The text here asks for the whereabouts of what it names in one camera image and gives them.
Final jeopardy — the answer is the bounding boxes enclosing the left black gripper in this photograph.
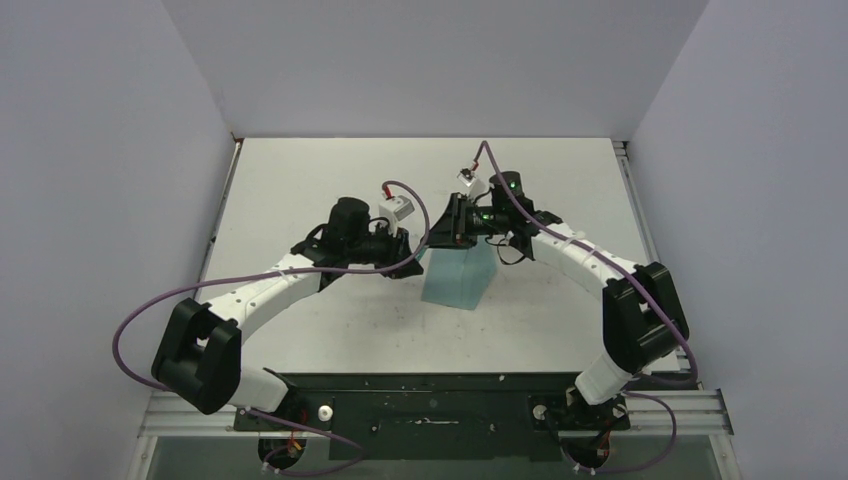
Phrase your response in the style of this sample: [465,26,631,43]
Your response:
[345,222,422,279]

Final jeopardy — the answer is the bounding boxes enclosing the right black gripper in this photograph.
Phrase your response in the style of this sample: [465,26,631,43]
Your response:
[422,193,509,250]

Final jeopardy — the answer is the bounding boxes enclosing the teal envelope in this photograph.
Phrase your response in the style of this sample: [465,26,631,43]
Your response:
[421,244,497,311]

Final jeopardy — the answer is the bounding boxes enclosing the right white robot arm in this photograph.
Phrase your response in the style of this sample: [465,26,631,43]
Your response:
[427,168,690,428]

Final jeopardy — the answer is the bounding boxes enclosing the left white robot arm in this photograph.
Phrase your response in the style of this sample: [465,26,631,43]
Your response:
[151,195,423,431]

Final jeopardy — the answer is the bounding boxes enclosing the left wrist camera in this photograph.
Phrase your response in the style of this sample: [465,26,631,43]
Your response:
[378,195,415,235]

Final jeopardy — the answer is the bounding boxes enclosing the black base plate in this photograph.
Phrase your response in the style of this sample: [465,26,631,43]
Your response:
[274,373,630,461]

